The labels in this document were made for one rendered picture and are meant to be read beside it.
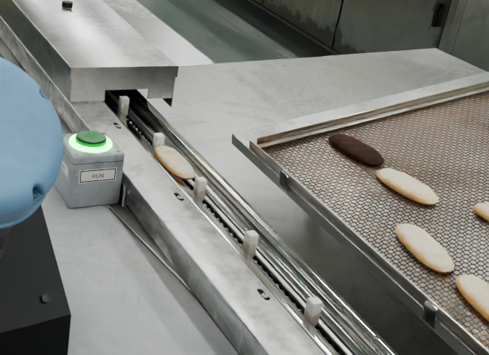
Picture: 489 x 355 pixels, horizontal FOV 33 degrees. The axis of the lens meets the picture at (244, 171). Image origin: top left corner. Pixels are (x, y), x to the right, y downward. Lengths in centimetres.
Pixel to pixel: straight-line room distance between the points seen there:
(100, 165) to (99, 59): 30
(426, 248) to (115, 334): 36
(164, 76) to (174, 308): 52
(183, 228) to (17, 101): 45
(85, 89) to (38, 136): 73
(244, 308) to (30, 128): 38
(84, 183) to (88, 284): 17
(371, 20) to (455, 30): 53
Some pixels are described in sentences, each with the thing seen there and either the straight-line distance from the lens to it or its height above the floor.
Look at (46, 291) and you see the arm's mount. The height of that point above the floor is 90.
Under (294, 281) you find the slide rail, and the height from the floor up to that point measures 85.
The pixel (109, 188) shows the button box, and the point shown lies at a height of 85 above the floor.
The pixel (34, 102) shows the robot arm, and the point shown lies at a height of 113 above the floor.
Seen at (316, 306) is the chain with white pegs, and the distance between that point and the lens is 89.
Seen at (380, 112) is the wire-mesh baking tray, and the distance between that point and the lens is 127.
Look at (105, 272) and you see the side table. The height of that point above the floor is 82.
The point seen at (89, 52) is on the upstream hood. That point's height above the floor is 92.
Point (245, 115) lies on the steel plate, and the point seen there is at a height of 82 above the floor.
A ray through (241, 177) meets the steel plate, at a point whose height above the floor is 82.
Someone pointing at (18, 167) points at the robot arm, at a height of 110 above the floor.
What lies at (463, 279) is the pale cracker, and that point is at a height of 91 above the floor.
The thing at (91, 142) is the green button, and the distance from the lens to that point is 107.
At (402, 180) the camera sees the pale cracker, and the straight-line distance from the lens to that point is 109.
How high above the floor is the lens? 136
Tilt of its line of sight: 26 degrees down
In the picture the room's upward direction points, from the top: 11 degrees clockwise
